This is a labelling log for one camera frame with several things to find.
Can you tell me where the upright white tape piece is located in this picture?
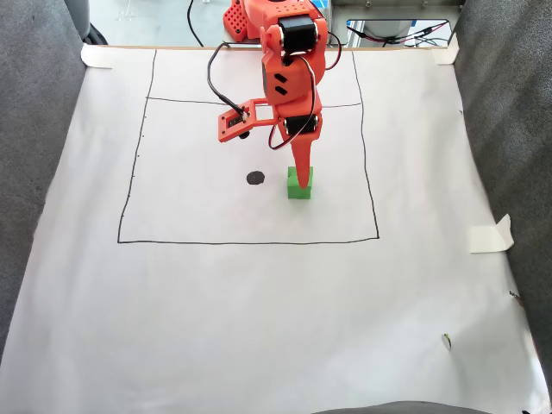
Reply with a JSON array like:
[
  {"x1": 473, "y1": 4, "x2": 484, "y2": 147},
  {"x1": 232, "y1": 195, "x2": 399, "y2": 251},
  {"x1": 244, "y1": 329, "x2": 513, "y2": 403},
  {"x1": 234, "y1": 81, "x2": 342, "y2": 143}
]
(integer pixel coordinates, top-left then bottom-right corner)
[{"x1": 433, "y1": 32, "x2": 460, "y2": 66}]

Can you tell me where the orange gripper camera mount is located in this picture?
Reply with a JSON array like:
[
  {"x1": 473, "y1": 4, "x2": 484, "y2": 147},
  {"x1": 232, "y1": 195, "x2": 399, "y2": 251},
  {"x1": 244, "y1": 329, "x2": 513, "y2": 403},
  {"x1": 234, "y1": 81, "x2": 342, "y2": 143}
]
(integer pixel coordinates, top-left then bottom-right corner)
[{"x1": 216, "y1": 97, "x2": 279, "y2": 144}]

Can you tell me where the black camera cable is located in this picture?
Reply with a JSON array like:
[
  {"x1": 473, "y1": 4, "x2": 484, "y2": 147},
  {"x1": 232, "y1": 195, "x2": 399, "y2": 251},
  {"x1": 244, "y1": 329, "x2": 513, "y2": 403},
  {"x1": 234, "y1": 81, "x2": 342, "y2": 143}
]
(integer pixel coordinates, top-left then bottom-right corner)
[{"x1": 186, "y1": 0, "x2": 250, "y2": 118}]

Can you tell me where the grey upright post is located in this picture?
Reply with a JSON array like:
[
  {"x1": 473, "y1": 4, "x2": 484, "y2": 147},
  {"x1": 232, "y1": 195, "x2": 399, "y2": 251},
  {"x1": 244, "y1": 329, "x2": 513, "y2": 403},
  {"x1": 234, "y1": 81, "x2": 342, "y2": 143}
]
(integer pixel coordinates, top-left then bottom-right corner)
[{"x1": 64, "y1": 0, "x2": 92, "y2": 35}]

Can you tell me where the red and black wire pair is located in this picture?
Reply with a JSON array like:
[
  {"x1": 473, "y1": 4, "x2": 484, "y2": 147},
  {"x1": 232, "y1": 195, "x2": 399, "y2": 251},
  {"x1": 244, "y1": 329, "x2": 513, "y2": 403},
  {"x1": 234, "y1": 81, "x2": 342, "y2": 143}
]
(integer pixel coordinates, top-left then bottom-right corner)
[{"x1": 346, "y1": 22, "x2": 450, "y2": 47}]

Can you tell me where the metal frame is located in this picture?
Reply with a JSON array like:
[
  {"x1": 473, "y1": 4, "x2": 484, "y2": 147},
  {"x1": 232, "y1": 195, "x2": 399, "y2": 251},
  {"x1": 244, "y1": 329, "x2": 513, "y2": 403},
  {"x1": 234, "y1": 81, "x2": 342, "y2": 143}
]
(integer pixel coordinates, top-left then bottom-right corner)
[{"x1": 329, "y1": 0, "x2": 467, "y2": 49}]

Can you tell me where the grey fabric panel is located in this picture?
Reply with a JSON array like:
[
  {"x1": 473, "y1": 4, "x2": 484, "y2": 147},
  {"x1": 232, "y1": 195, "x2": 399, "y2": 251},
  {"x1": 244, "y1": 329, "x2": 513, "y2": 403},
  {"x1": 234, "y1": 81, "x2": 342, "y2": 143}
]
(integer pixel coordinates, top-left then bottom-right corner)
[
  {"x1": 448, "y1": 0, "x2": 552, "y2": 389},
  {"x1": 310, "y1": 400, "x2": 491, "y2": 414},
  {"x1": 0, "y1": 0, "x2": 88, "y2": 366}
]

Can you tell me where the large folded white tape piece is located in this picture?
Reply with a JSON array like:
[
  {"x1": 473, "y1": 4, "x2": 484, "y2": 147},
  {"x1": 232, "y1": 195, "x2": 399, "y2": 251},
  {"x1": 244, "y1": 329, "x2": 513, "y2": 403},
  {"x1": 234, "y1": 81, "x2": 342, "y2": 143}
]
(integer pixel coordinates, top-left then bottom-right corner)
[{"x1": 467, "y1": 213, "x2": 516, "y2": 254}]

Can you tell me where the white cylinder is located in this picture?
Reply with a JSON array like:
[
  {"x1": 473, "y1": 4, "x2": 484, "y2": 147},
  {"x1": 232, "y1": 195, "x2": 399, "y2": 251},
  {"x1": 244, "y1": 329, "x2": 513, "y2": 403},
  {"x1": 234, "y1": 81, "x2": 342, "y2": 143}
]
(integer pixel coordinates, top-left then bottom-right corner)
[{"x1": 361, "y1": 20, "x2": 411, "y2": 43}]

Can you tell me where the flat white tape piece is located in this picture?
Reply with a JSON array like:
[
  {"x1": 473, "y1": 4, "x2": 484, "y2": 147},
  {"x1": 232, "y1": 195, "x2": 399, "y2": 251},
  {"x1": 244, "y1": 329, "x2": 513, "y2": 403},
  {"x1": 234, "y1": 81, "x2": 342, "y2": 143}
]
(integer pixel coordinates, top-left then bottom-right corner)
[{"x1": 80, "y1": 43, "x2": 114, "y2": 70}]

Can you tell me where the green foam block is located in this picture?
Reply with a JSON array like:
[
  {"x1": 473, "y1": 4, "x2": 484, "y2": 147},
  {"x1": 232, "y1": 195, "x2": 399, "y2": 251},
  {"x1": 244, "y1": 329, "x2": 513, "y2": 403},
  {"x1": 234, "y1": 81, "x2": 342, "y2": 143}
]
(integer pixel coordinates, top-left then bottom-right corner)
[{"x1": 286, "y1": 166, "x2": 315, "y2": 201}]

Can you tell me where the white paper sheet with lines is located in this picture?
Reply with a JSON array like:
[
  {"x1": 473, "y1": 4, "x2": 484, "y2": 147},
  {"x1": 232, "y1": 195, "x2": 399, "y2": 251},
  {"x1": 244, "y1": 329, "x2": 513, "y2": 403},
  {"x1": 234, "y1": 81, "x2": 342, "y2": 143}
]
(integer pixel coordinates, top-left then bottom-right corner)
[{"x1": 0, "y1": 45, "x2": 552, "y2": 414}]

